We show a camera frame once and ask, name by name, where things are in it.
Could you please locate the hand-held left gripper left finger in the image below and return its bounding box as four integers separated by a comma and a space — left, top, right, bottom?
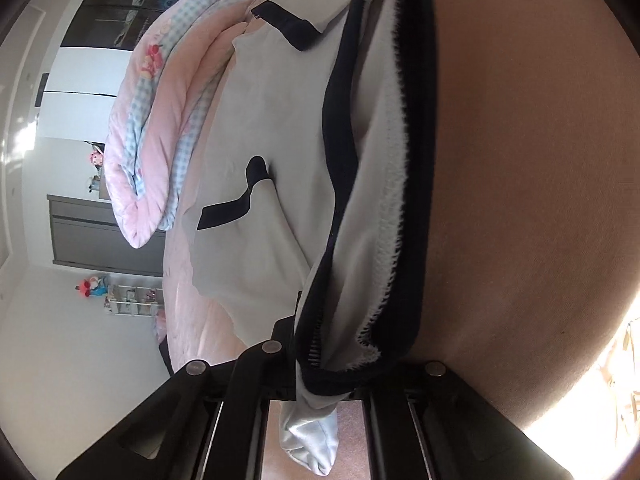
55, 315, 301, 480

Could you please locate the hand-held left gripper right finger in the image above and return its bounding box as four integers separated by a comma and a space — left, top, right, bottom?
345, 360, 576, 480

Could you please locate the white fleece-lined jacket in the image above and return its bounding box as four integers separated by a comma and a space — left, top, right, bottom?
192, 0, 437, 478

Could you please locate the white storage shelf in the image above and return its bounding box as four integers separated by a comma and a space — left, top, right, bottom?
104, 284, 165, 317

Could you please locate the red toy figure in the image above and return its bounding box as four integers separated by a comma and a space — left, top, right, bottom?
74, 274, 110, 300

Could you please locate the grey door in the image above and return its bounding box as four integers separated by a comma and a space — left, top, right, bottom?
46, 194, 167, 277

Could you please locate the pink checked quilt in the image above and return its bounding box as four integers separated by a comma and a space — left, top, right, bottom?
104, 0, 251, 250

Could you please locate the pink bed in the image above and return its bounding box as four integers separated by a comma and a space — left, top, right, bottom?
157, 0, 640, 441

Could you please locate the white wardrobe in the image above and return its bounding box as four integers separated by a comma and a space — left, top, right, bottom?
35, 46, 132, 142

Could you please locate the dark glass cabinet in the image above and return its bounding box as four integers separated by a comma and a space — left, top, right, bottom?
59, 0, 168, 52

